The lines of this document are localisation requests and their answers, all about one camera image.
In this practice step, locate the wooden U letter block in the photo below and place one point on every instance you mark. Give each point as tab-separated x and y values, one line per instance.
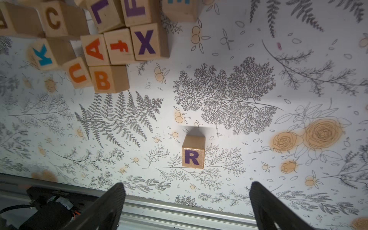
78	73

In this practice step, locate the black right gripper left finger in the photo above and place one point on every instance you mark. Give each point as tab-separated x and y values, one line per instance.
105	212

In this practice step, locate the wooden B letter block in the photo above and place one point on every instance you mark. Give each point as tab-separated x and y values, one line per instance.
109	79

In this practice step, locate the wooden L letter block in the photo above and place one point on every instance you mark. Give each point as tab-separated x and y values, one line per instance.
106	14

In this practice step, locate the wooden K letter block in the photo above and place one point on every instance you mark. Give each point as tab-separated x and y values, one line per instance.
50	54

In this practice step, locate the wooden C letter block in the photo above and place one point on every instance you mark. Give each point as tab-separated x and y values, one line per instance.
62	21

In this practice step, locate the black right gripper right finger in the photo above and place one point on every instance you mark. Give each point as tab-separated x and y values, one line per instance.
271	213

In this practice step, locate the wooden teal letter block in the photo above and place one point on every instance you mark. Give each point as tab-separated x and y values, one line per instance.
181	10

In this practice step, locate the wooden X letter block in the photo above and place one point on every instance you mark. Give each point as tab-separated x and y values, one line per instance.
150	42

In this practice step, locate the wooden f letter block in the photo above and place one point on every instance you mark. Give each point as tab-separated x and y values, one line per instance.
120	47
140	12

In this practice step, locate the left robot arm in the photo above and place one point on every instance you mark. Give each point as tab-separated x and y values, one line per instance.
59	210

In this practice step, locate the floral patterned table mat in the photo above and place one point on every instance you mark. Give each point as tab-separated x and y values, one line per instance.
279	89

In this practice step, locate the wooden R letter block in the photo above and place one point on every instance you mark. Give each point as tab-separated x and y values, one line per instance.
193	152

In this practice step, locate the wooden A letter block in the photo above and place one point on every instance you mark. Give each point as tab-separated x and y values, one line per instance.
95	50

